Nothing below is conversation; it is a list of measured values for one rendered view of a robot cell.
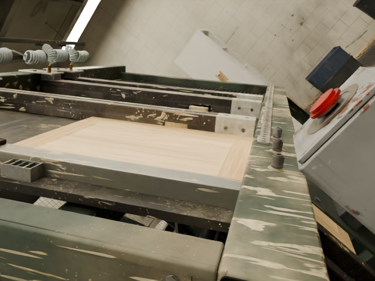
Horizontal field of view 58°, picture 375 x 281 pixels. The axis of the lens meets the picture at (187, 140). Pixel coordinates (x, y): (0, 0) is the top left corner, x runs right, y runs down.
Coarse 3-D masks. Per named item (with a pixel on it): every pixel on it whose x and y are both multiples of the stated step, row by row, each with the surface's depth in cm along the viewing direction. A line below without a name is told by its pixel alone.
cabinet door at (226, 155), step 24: (96, 120) 113; (120, 120) 115; (24, 144) 83; (48, 144) 85; (72, 144) 87; (96, 144) 88; (120, 144) 90; (144, 144) 91; (168, 144) 93; (192, 144) 94; (216, 144) 96; (240, 144) 97; (168, 168) 74; (192, 168) 76; (216, 168) 77; (240, 168) 77
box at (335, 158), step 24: (360, 72) 36; (360, 96) 30; (312, 120) 39; (336, 120) 31; (360, 120) 29; (312, 144) 32; (336, 144) 30; (360, 144) 30; (312, 168) 31; (336, 168) 31; (360, 168) 30; (336, 192) 31; (360, 192) 31; (360, 216) 31
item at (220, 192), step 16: (0, 160) 72; (32, 160) 70; (48, 160) 69; (64, 160) 68; (80, 160) 69; (96, 160) 70; (112, 160) 70; (48, 176) 70; (64, 176) 69; (80, 176) 68; (96, 176) 67; (112, 176) 66; (128, 176) 65; (144, 176) 64; (160, 176) 64; (176, 176) 64; (192, 176) 65; (208, 176) 65; (144, 192) 65; (160, 192) 64; (176, 192) 63; (192, 192) 62; (208, 192) 62; (224, 192) 61
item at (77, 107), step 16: (0, 96) 126; (16, 96) 125; (32, 96) 123; (48, 96) 121; (64, 96) 124; (32, 112) 124; (48, 112) 123; (64, 112) 121; (80, 112) 119; (96, 112) 118; (112, 112) 116; (128, 112) 115; (144, 112) 114; (160, 112) 112; (176, 112) 111; (192, 112) 111; (208, 112) 113; (192, 128) 111; (208, 128) 109; (224, 128) 108; (240, 128) 107
